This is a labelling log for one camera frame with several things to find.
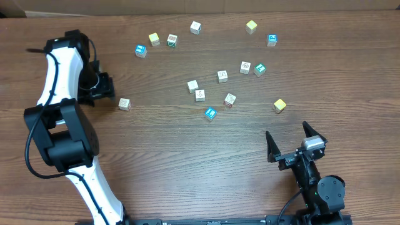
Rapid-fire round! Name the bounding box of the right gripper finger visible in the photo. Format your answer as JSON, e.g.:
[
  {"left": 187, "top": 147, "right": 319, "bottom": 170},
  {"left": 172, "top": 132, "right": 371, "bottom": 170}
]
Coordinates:
[
  {"left": 302, "top": 121, "right": 328, "bottom": 144},
  {"left": 266, "top": 131, "right": 281, "bottom": 163}
]

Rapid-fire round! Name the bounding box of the red letter white block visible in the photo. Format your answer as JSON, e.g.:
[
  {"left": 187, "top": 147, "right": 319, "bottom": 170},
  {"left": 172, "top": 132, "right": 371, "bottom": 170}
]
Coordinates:
[{"left": 118, "top": 98, "right": 132, "bottom": 111}]

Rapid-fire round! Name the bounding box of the yellow block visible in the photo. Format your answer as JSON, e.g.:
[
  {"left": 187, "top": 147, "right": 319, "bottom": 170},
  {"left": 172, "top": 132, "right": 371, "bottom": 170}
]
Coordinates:
[
  {"left": 149, "top": 32, "right": 160, "bottom": 47},
  {"left": 273, "top": 99, "right": 287, "bottom": 114},
  {"left": 245, "top": 20, "right": 258, "bottom": 34}
]

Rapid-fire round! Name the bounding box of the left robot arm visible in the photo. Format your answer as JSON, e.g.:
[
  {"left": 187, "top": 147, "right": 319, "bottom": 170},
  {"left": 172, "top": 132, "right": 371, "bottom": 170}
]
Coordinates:
[{"left": 24, "top": 30, "right": 131, "bottom": 224}]

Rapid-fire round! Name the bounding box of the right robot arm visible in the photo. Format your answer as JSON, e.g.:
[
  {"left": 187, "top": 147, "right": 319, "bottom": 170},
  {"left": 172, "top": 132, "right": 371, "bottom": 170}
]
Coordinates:
[{"left": 265, "top": 121, "right": 353, "bottom": 225}]

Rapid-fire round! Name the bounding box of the blue top block far left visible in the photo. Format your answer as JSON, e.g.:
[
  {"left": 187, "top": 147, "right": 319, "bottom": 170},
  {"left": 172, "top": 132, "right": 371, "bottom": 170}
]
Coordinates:
[{"left": 135, "top": 44, "right": 148, "bottom": 58}]

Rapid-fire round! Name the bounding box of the red edged picture block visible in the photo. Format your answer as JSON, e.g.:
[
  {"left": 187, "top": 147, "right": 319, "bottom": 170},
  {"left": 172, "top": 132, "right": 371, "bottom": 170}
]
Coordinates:
[{"left": 224, "top": 93, "right": 236, "bottom": 108}]

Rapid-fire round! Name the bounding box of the blue L block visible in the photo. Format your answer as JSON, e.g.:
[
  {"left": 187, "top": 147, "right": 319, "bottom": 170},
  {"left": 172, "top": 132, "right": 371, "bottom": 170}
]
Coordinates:
[{"left": 204, "top": 107, "right": 218, "bottom": 121}]

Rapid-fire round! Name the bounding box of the green seven block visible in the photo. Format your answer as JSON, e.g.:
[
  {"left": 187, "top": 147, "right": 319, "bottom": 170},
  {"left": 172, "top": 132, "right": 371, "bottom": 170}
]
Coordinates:
[{"left": 254, "top": 63, "right": 266, "bottom": 77}]

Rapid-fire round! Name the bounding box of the white picture block right centre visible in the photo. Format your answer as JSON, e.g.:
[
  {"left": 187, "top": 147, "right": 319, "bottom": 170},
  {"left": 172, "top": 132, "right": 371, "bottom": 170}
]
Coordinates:
[{"left": 239, "top": 61, "right": 251, "bottom": 74}]

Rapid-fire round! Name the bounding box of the white picture block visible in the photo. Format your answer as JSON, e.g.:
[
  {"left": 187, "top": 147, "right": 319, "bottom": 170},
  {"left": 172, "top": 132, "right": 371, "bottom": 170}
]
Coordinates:
[
  {"left": 239, "top": 61, "right": 251, "bottom": 74},
  {"left": 217, "top": 70, "right": 228, "bottom": 83}
]

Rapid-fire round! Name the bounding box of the green letter block upper left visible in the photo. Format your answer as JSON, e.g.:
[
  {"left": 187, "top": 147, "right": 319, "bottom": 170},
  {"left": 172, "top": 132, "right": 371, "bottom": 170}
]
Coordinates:
[{"left": 167, "top": 34, "right": 178, "bottom": 48}]

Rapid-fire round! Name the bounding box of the white X letter block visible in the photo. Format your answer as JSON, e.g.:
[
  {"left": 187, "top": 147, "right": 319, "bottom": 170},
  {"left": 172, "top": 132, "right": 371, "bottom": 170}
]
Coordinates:
[{"left": 195, "top": 89, "right": 206, "bottom": 102}]

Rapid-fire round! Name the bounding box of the plain white block centre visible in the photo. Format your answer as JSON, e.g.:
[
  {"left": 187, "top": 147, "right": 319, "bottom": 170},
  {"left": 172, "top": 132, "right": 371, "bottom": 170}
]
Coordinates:
[{"left": 187, "top": 80, "right": 199, "bottom": 93}]

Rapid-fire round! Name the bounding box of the blue top block upper right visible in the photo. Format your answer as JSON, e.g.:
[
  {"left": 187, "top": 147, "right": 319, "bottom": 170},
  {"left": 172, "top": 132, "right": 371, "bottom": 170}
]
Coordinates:
[{"left": 266, "top": 34, "right": 278, "bottom": 47}]

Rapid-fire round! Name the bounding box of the white block top centre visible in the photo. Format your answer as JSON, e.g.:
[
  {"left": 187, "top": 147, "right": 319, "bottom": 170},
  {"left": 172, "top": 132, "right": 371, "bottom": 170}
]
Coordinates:
[{"left": 190, "top": 21, "right": 201, "bottom": 35}]

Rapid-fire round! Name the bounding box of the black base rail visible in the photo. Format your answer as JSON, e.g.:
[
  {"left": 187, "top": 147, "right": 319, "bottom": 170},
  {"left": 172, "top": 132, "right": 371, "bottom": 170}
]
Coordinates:
[{"left": 74, "top": 214, "right": 354, "bottom": 225}]

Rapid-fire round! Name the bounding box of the cardboard back wall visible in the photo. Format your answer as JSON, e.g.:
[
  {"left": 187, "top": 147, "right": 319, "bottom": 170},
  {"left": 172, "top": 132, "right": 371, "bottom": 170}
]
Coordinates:
[{"left": 1, "top": 0, "right": 399, "bottom": 18}]

